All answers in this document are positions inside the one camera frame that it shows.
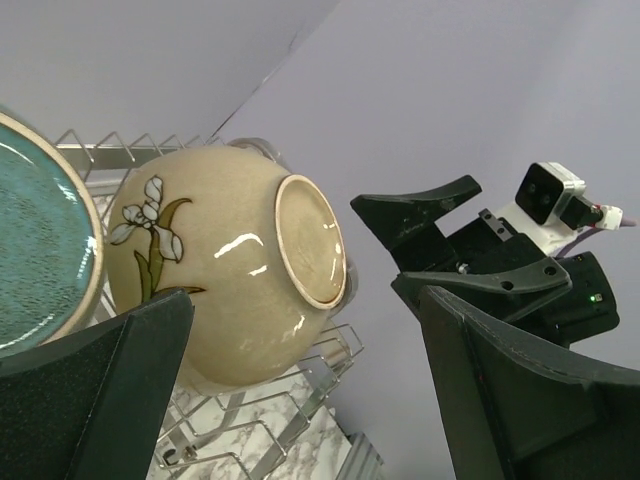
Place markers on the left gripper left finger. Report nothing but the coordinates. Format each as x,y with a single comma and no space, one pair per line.
90,405

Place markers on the steel two-tier dish rack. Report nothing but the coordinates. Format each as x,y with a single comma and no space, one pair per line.
240,380

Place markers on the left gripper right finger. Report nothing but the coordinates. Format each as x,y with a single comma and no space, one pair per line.
515,406

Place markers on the large cream ceramic bowl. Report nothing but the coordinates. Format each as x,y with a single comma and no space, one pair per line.
230,270

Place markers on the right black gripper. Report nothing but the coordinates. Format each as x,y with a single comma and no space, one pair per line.
503,264

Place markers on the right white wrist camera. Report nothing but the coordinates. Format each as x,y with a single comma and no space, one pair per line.
551,208

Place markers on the large teal ceramic bowl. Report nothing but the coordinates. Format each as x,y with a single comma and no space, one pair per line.
52,244

